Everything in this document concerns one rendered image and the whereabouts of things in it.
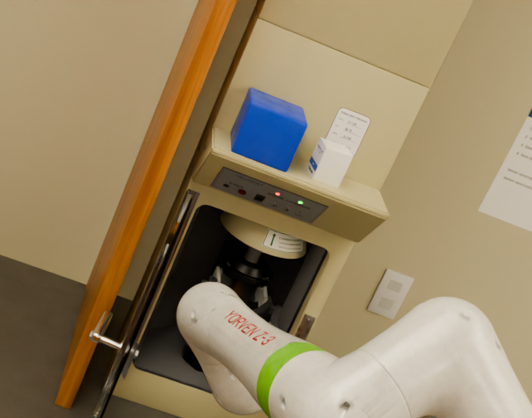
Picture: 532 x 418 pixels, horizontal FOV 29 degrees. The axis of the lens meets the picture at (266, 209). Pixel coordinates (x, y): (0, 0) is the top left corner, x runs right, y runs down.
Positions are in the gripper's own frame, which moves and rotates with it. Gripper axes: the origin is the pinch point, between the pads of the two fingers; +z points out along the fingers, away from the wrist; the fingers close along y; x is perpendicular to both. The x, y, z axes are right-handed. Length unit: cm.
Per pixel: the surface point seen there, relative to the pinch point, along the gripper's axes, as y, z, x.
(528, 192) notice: -58, 33, -30
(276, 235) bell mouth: -0.9, -7.5, -15.3
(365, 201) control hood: -9.7, -19.4, -31.2
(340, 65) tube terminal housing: 2, -10, -49
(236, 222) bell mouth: 6.3, -4.7, -14.0
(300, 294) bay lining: -10.5, -5.0, -4.8
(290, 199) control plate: 1.7, -17.7, -26.3
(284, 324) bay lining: -10.4, -4.0, 2.6
